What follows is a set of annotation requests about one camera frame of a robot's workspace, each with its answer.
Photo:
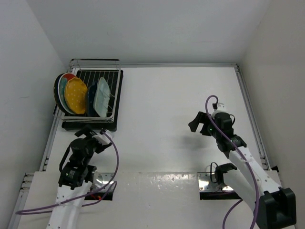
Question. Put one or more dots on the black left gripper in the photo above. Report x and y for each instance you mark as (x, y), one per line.
(86, 131)

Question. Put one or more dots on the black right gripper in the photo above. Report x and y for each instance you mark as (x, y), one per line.
(201, 118)

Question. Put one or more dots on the dark blue shell dish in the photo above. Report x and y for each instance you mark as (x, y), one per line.
(89, 100)

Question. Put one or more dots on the light green rectangular plate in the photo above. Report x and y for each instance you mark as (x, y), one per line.
(102, 97)

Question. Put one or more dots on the yellow polka dot plate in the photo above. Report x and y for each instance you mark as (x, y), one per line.
(74, 94)

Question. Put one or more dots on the red and teal round plate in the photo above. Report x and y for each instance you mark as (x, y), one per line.
(58, 91)

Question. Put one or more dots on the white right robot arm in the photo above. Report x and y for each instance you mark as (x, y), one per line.
(273, 206)

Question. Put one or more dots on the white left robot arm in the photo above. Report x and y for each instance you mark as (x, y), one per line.
(76, 176)

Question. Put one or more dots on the black drip tray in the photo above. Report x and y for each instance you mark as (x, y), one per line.
(119, 102)

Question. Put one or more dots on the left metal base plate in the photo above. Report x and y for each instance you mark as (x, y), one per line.
(101, 181)

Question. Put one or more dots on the metal base plate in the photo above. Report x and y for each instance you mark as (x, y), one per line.
(206, 185)
(101, 181)

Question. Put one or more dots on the silver wire dish rack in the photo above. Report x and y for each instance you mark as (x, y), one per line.
(85, 64)

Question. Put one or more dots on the aluminium table frame rail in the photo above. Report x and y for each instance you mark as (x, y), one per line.
(257, 135)

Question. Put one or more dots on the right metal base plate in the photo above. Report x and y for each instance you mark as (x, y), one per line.
(206, 185)

